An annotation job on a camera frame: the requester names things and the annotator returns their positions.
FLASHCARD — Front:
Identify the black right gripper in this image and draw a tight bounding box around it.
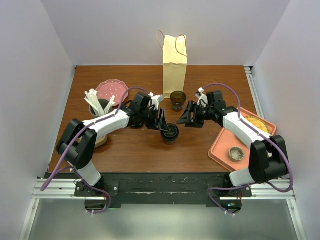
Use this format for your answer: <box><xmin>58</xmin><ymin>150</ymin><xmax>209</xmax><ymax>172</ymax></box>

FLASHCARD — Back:
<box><xmin>176</xmin><ymin>101</ymin><xmax>214</xmax><ymax>129</ymax></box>

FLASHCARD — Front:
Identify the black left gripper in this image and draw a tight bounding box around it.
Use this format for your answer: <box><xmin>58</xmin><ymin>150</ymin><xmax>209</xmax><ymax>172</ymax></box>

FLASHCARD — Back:
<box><xmin>139</xmin><ymin>107</ymin><xmax>169</xmax><ymax>132</ymax></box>

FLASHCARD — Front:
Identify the black cup lid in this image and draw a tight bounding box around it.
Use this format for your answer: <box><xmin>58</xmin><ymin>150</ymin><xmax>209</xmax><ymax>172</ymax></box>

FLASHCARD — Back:
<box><xmin>129</xmin><ymin>115</ymin><xmax>144</xmax><ymax>129</ymax></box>
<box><xmin>168</xmin><ymin>123</ymin><xmax>180</xmax><ymax>135</ymax></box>

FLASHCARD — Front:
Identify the black takeout coffee cup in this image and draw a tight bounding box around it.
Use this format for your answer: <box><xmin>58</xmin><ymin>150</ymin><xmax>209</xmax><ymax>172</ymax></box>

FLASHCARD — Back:
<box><xmin>161</xmin><ymin>132</ymin><xmax>179</xmax><ymax>145</ymax></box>

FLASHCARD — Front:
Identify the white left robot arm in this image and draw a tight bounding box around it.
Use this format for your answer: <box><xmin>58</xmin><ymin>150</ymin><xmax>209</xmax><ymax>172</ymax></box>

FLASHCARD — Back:
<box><xmin>56</xmin><ymin>92</ymin><xmax>170</xmax><ymax>196</ymax></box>

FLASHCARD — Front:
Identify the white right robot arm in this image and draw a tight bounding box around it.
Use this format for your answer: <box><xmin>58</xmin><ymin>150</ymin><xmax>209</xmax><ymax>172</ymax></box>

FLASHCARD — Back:
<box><xmin>177</xmin><ymin>89</ymin><xmax>290</xmax><ymax>197</ymax></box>

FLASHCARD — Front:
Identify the salmon pink tray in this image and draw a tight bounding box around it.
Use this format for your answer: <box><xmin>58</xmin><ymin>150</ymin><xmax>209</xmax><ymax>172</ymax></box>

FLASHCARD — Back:
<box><xmin>208</xmin><ymin>108</ymin><xmax>277</xmax><ymax>172</ymax></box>

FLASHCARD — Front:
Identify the brown pulp cup carrier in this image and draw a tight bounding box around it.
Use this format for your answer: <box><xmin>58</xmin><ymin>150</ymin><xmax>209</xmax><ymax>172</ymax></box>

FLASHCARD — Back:
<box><xmin>76</xmin><ymin>135</ymin><xmax>108</xmax><ymax>148</ymax></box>

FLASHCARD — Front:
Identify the small grey sugar bowl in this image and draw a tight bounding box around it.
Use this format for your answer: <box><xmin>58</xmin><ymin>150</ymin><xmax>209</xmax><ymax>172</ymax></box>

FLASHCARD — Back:
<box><xmin>228</xmin><ymin>146</ymin><xmax>245</xmax><ymax>162</ymax></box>

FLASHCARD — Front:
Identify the grey straw holder cup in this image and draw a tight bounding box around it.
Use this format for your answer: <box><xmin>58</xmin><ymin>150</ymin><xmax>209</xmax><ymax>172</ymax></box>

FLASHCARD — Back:
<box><xmin>88</xmin><ymin>99</ymin><xmax>113</xmax><ymax>118</ymax></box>

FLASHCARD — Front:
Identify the pink polka dot plate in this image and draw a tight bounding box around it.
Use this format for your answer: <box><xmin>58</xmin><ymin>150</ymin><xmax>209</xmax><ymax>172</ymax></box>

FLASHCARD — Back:
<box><xmin>95</xmin><ymin>79</ymin><xmax>128</xmax><ymax>104</ymax></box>

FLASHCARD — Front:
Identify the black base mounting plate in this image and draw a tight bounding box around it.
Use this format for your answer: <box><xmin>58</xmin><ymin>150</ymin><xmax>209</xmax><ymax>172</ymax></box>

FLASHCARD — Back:
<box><xmin>74</xmin><ymin>172</ymin><xmax>252</xmax><ymax>210</ymax></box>

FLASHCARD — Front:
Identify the yellow woven coaster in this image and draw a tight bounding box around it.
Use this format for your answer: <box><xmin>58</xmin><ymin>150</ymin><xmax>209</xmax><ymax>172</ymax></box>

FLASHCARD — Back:
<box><xmin>235</xmin><ymin>115</ymin><xmax>271</xmax><ymax>148</ymax></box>

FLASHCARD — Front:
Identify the yellow paper bag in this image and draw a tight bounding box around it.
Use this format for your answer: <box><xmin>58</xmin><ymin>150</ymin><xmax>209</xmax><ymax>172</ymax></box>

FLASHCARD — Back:
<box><xmin>156</xmin><ymin>30</ymin><xmax>188</xmax><ymax>99</ymax></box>

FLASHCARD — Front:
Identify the white wrapped straws bundle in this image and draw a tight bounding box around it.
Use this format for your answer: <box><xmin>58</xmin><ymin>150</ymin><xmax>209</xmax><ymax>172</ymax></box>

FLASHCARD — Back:
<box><xmin>84</xmin><ymin>89</ymin><xmax>116</xmax><ymax>117</ymax></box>

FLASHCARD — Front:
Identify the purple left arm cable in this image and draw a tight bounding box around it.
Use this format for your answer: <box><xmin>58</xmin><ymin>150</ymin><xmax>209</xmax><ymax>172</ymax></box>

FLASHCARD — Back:
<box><xmin>39</xmin><ymin>86</ymin><xmax>155</xmax><ymax>215</ymax></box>

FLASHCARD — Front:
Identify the aluminium frame rail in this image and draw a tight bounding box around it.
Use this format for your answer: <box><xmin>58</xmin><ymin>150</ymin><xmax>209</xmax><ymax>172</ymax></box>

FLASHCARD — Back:
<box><xmin>31</xmin><ymin>179</ymin><xmax>296</xmax><ymax>204</ymax></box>

